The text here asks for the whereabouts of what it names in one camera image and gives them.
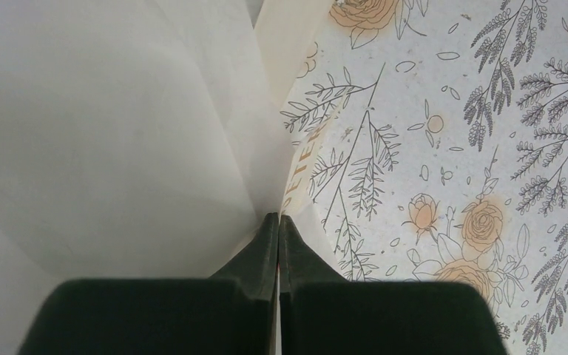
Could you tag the floral tablecloth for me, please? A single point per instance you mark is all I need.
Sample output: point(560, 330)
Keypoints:
point(450, 158)

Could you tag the white wrapping paper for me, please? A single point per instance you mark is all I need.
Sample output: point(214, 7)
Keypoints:
point(137, 139)

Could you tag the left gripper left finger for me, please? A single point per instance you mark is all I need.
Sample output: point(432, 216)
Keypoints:
point(254, 272)

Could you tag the cream ribbon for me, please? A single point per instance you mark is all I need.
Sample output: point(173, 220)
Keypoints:
point(286, 32)

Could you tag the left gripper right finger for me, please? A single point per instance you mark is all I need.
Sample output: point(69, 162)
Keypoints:
point(305, 279)

